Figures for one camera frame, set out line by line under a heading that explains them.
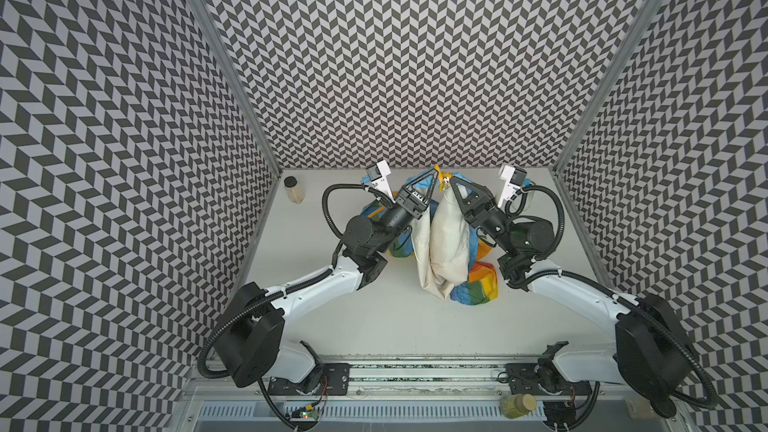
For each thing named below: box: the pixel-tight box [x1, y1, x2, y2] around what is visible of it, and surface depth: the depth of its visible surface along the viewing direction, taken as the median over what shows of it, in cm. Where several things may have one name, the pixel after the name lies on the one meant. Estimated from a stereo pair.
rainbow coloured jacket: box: [366, 168, 498, 306], surface depth 70 cm
